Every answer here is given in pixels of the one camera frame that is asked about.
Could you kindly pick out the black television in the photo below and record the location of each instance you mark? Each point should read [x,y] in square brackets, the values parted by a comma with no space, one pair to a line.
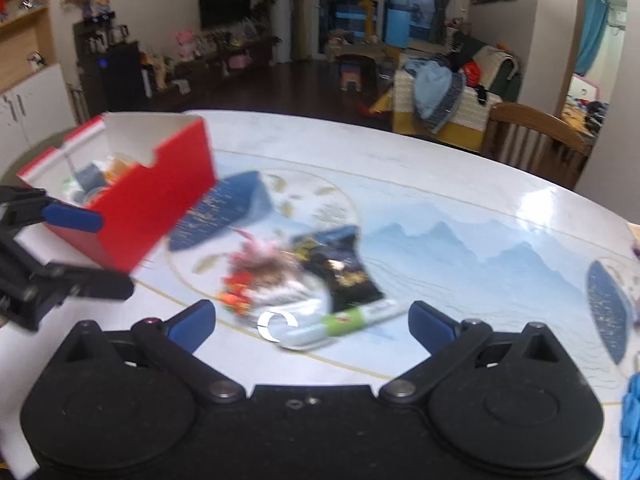
[224,4]

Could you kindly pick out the dark television cabinet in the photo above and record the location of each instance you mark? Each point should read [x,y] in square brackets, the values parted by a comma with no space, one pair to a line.
[215,67]

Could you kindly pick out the bed with clothes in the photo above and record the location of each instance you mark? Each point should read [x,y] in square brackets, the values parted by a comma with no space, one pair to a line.
[587,107]

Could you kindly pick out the white pink plush toy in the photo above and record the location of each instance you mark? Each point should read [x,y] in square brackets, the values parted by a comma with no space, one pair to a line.
[240,280]

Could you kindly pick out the small blue snack packet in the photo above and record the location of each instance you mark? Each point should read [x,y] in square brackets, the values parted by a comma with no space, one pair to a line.
[304,246]

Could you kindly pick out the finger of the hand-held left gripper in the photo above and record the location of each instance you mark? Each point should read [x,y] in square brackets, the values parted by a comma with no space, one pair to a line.
[72,219]
[100,282]

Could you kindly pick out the green white tube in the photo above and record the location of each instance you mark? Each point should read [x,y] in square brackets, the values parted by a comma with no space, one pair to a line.
[345,322]

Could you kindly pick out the pink plastic stool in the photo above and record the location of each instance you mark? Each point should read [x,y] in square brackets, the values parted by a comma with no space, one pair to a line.
[351,80]

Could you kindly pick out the white blue tissue pack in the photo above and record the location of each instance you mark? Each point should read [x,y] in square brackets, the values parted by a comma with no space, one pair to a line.
[89,176]

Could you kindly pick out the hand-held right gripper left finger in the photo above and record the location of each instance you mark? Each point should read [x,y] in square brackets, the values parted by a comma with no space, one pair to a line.
[192,325]

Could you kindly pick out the black snack packet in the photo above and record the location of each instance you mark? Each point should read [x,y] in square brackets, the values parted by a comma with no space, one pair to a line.
[345,270]

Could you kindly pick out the blue curtain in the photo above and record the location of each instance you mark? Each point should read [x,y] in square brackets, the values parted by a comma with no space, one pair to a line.
[592,35]

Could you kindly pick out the olive cushioned chair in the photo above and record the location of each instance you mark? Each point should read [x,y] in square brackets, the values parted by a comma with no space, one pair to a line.
[27,157]

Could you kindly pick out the pile of blue clothes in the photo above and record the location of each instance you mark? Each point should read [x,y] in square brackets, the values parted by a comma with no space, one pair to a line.
[435,92]

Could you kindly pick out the red cardboard box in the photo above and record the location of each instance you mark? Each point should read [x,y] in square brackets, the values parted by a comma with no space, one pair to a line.
[145,200]

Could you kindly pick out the blue printed table mat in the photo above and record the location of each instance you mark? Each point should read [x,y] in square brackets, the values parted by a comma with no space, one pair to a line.
[450,260]

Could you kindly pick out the pink plush pig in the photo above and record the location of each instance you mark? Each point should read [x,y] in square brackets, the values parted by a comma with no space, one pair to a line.
[186,44]

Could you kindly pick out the white standing air conditioner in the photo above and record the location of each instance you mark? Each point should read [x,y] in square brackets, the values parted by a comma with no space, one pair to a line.
[283,15]

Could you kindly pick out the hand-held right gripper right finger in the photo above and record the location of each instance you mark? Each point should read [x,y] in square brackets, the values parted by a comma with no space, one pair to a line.
[430,327]

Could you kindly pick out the yellow giraffe toy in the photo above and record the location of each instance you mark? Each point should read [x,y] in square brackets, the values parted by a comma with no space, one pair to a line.
[369,20]

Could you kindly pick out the wooden wall shelf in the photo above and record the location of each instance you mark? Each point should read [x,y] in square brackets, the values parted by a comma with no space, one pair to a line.
[25,25]

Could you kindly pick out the small toy figure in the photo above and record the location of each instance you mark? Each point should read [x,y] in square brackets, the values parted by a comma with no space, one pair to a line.
[102,5]

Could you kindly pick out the white cabinet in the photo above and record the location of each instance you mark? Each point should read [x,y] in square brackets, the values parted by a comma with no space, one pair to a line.
[35,110]

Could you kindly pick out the black water dispenser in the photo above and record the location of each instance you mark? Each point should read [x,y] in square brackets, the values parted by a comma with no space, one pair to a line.
[112,75]

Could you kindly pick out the white wall air conditioner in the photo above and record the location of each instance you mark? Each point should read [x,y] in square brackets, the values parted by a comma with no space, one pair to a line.
[617,19]

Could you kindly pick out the small orange packet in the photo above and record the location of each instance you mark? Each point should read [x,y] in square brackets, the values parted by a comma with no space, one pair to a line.
[120,164]

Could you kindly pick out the small covered table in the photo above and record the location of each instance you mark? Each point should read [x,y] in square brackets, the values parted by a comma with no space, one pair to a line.
[360,52]

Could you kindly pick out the pink box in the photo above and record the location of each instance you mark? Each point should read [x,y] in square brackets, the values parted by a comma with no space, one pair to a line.
[239,61]

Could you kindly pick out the sofa with cream cover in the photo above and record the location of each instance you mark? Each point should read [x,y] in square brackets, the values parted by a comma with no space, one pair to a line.
[480,110]

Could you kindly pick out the wooden dining chair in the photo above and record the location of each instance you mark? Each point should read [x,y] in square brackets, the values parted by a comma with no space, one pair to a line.
[540,142]

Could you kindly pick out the blue rubber gloves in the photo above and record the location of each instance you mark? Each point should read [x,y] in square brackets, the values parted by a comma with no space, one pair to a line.
[632,425]

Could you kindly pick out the green house plant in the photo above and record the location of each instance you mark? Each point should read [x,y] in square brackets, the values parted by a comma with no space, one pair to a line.
[269,5]

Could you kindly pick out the yellow paper note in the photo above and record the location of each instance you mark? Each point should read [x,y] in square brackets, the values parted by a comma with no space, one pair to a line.
[635,232]

